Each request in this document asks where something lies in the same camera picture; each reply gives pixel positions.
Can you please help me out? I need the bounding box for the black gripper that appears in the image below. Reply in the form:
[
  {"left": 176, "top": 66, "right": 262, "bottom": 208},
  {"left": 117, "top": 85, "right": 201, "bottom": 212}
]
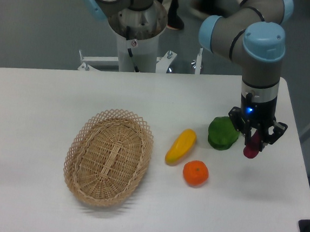
[{"left": 228, "top": 95, "right": 288, "bottom": 152}]

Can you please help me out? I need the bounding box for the purple sweet potato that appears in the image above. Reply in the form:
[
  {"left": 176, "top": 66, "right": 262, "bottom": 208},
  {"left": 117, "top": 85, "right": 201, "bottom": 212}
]
[{"left": 243, "top": 131, "right": 261, "bottom": 159}]

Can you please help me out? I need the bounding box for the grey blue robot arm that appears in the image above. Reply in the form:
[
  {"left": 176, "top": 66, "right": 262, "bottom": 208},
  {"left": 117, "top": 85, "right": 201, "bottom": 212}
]
[{"left": 83, "top": 0, "right": 294, "bottom": 150}]

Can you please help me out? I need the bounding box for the green bell pepper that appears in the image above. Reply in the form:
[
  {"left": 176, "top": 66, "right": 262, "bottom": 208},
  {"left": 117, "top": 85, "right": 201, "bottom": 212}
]
[{"left": 208, "top": 116, "right": 240, "bottom": 151}]

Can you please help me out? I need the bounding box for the yellow mango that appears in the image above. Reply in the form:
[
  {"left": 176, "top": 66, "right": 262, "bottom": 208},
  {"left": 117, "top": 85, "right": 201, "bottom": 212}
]
[{"left": 164, "top": 129, "right": 197, "bottom": 165}]

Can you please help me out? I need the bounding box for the orange tangerine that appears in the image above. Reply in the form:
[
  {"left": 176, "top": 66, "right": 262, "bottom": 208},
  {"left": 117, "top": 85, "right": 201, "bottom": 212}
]
[{"left": 182, "top": 160, "right": 209, "bottom": 187}]

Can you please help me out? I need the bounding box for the black red shoe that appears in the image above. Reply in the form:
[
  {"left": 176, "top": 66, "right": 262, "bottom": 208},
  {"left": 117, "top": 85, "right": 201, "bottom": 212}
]
[{"left": 167, "top": 15, "right": 184, "bottom": 31}]

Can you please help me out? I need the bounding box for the woven wicker basket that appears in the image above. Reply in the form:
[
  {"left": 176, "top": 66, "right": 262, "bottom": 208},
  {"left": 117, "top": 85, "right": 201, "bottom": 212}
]
[{"left": 63, "top": 109, "right": 154, "bottom": 207}]

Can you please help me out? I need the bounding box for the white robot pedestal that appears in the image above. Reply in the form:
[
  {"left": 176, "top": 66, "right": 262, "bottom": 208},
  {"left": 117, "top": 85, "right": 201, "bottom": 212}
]
[{"left": 77, "top": 0, "right": 209, "bottom": 81}]

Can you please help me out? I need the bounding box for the black cable on pedestal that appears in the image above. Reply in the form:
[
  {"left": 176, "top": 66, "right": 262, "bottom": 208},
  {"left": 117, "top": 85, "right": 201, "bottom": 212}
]
[{"left": 122, "top": 25, "right": 144, "bottom": 74}]

